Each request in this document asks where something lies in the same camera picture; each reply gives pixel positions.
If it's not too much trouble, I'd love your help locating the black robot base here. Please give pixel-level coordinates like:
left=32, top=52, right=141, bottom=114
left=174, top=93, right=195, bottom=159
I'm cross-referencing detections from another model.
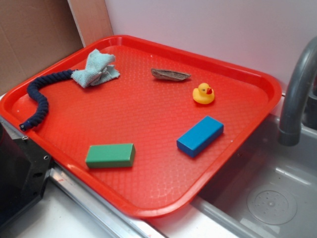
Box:
left=0, top=125, right=52, bottom=229

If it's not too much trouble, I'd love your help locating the yellow rubber duck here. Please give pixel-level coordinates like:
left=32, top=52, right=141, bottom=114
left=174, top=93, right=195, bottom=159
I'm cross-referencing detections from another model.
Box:
left=192, top=83, right=215, bottom=105

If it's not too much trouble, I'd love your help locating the red plastic tray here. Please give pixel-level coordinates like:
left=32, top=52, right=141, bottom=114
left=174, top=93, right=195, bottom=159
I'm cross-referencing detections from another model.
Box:
left=0, top=35, right=283, bottom=219

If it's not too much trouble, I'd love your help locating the blue wooden block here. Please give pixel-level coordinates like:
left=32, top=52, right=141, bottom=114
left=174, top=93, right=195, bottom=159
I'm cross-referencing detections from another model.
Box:
left=176, top=116, right=224, bottom=158

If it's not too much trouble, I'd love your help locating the green wooden block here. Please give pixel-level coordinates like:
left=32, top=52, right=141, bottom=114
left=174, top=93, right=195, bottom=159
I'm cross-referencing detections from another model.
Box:
left=85, top=143, right=136, bottom=169

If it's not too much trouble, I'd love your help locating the light blue cloth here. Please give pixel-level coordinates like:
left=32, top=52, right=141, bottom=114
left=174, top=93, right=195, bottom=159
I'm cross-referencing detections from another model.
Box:
left=71, top=49, right=120, bottom=88

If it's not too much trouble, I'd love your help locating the grey plastic sink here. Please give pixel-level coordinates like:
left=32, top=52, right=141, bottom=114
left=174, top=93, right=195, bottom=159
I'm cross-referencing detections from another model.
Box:
left=150, top=116, right=317, bottom=238

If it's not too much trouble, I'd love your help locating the grey faucet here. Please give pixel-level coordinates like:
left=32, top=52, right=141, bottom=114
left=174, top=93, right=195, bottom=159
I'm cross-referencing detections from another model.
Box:
left=278, top=37, right=317, bottom=146

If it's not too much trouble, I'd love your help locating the brown cardboard panel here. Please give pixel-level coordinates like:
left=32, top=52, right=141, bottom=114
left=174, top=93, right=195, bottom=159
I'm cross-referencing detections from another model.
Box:
left=0, top=0, right=113, bottom=94

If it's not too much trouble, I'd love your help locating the dark blue rope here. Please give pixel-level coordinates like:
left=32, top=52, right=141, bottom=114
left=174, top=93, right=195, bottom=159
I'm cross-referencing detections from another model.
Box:
left=19, top=69, right=75, bottom=131

